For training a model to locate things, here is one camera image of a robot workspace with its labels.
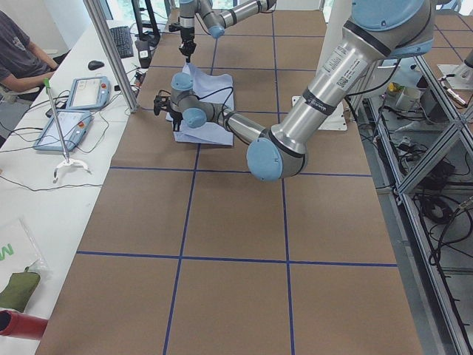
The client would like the seated person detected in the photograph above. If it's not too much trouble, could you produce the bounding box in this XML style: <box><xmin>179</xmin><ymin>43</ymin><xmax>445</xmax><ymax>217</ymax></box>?
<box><xmin>1</xmin><ymin>11</ymin><xmax>59</xmax><ymax>92</ymax></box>

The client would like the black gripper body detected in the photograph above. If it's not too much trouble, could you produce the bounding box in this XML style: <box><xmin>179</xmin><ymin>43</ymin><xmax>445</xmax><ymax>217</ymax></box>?
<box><xmin>170</xmin><ymin>111</ymin><xmax>183</xmax><ymax>127</ymax></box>
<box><xmin>179</xmin><ymin>27</ymin><xmax>197</xmax><ymax>56</ymax></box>

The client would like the teach pendant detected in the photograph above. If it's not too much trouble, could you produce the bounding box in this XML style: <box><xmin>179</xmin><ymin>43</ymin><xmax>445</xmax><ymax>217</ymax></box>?
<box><xmin>33</xmin><ymin>109</ymin><xmax>93</xmax><ymax>152</ymax></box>
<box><xmin>66</xmin><ymin>76</ymin><xmax>110</xmax><ymax>109</ymax></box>

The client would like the aluminium frame post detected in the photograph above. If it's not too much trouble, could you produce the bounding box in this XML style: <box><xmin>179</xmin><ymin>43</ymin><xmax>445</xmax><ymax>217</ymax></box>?
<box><xmin>83</xmin><ymin>0</ymin><xmax>138</xmax><ymax>113</ymax></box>

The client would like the upper teach pendant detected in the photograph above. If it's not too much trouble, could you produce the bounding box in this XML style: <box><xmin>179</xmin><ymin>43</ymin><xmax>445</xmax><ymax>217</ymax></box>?
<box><xmin>66</xmin><ymin>76</ymin><xmax>110</xmax><ymax>109</ymax></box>

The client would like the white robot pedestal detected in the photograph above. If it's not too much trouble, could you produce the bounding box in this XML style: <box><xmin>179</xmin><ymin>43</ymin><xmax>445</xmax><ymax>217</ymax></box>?
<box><xmin>290</xmin><ymin>0</ymin><xmax>352</xmax><ymax>132</ymax></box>

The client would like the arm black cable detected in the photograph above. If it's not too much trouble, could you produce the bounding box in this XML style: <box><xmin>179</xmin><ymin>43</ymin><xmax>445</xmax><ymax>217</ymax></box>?
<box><xmin>195</xmin><ymin>86</ymin><xmax>237</xmax><ymax>123</ymax></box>

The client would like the lower teach pendant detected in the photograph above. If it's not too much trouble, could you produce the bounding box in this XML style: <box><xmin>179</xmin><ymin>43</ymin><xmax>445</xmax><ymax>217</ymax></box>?
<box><xmin>33</xmin><ymin>109</ymin><xmax>93</xmax><ymax>152</ymax></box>

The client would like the light blue striped shirt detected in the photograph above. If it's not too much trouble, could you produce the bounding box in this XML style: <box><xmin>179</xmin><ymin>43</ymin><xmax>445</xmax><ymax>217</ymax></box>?
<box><xmin>171</xmin><ymin>64</ymin><xmax>234</xmax><ymax>146</ymax></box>

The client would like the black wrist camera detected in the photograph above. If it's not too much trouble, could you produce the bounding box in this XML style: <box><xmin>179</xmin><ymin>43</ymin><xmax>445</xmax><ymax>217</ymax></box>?
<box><xmin>169</xmin><ymin>22</ymin><xmax>182</xmax><ymax>33</ymax></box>
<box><xmin>153</xmin><ymin>89</ymin><xmax>172</xmax><ymax>116</ymax></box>

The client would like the red cylinder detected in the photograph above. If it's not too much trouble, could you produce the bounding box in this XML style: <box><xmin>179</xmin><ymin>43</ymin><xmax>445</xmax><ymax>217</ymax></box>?
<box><xmin>1</xmin><ymin>310</ymin><xmax>48</xmax><ymax>340</ymax></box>

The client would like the black computer mouse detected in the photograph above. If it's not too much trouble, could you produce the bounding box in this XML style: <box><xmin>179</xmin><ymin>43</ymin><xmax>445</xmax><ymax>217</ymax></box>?
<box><xmin>87</xmin><ymin>60</ymin><xmax>104</xmax><ymax>71</ymax></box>

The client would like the green pouch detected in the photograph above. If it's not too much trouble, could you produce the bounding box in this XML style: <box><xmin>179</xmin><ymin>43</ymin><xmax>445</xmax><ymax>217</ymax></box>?
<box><xmin>1</xmin><ymin>271</ymin><xmax>41</xmax><ymax>312</ymax></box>

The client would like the metal grabber stick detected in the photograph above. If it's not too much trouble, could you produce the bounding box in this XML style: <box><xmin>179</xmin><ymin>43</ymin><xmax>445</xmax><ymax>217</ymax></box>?
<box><xmin>42</xmin><ymin>77</ymin><xmax>93</xmax><ymax>184</ymax></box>

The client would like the black keyboard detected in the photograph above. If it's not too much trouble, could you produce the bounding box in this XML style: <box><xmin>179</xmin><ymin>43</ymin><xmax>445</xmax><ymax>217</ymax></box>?
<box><xmin>109</xmin><ymin>26</ymin><xmax>134</xmax><ymax>58</ymax></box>

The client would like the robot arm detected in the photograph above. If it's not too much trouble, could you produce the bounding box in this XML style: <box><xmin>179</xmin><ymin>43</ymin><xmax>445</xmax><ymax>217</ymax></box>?
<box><xmin>167</xmin><ymin>1</ymin><xmax>437</xmax><ymax>181</ymax></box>
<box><xmin>177</xmin><ymin>0</ymin><xmax>276</xmax><ymax>63</ymax></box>

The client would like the black labelled box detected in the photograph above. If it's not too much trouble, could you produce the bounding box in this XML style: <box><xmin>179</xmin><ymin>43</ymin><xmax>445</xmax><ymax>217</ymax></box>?
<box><xmin>135</xmin><ymin>40</ymin><xmax>152</xmax><ymax>69</ymax></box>

